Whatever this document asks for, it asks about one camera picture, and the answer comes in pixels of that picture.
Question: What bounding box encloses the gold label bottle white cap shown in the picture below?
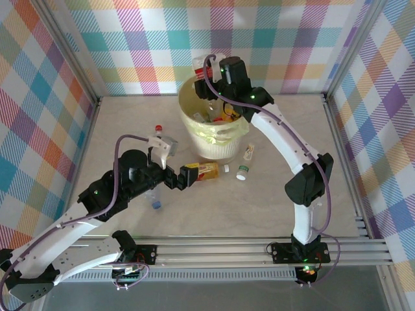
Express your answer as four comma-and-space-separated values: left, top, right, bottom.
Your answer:
193, 161, 231, 181

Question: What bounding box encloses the Pocari Sweat bottle blue label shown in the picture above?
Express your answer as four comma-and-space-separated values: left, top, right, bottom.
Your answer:
143, 187, 163, 212

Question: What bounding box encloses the Coca-Cola bottle red label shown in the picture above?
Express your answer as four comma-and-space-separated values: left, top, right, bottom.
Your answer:
152, 124, 169, 143

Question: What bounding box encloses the cream plastic bin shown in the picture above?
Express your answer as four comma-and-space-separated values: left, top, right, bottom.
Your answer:
177, 73, 254, 165

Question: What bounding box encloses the yellow-green bin liner bag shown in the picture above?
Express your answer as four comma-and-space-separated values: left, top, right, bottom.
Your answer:
189, 118, 251, 146

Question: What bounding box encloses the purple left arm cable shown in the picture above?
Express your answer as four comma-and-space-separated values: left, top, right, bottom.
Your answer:
0, 134, 150, 305

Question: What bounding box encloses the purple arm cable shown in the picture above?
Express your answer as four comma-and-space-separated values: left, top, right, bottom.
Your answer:
0, 134, 150, 305
202, 53, 341, 288

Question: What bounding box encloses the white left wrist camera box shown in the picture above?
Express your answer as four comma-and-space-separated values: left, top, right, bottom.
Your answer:
146, 135, 180, 170

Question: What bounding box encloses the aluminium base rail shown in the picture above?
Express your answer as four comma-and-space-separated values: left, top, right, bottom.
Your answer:
38, 235, 390, 271

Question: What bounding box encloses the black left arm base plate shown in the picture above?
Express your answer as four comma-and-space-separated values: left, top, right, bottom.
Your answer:
99, 243, 158, 267

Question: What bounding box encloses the slotted grey cable duct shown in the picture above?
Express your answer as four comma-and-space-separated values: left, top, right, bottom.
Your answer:
51, 271, 298, 282

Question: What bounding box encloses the small controller board with wires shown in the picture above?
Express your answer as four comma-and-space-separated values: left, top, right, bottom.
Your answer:
111, 264, 150, 290
294, 264, 320, 288

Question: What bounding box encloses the aluminium right frame post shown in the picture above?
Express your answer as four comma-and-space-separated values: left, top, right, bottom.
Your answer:
322, 0, 388, 98

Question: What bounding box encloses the aluminium frame post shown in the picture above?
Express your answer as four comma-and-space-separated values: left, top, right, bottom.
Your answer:
322, 0, 388, 98
34, 0, 103, 103

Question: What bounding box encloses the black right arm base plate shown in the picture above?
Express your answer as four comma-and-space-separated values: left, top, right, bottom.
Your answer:
270, 242, 329, 265

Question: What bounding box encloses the aluminium right side rail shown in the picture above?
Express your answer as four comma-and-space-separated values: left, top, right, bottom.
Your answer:
320, 92, 390, 242

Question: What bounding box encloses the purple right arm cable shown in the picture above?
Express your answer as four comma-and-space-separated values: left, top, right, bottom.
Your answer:
202, 53, 341, 288

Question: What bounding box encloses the aluminium left frame post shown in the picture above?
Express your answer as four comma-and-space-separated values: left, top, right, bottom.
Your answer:
34, 0, 103, 103

